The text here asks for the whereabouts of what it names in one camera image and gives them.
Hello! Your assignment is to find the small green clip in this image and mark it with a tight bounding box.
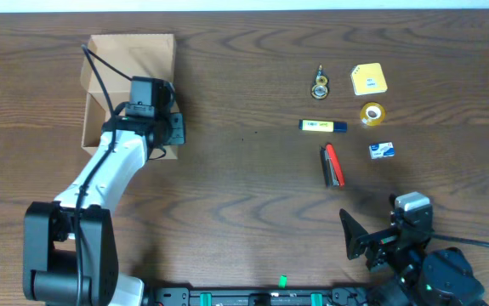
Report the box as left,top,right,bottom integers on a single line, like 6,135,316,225
278,275,287,289

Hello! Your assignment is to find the brown cardboard box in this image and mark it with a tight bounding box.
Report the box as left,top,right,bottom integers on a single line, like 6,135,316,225
80,34,176,155

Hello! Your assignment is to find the yellow sticky note pad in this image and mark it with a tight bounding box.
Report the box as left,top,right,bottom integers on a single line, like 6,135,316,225
350,63,388,96

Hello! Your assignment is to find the blue white staples box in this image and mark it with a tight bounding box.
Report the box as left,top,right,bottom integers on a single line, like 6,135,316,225
369,142,395,160

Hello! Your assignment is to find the correction tape dispenser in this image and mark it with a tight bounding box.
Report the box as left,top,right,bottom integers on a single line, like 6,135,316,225
310,64,329,100

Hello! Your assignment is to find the clear yellow tape roll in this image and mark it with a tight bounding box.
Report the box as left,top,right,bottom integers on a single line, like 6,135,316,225
360,102,386,127

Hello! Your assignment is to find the yellow highlighter blue cap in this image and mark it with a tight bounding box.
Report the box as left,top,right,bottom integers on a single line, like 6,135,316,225
299,119,348,133

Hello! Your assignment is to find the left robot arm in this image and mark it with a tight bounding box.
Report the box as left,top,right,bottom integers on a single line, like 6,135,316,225
22,106,185,305

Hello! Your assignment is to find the black mounting rail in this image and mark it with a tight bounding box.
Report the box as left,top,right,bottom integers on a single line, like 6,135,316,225
139,287,371,306

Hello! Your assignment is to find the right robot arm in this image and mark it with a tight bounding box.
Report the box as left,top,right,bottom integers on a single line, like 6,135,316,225
339,208,486,306

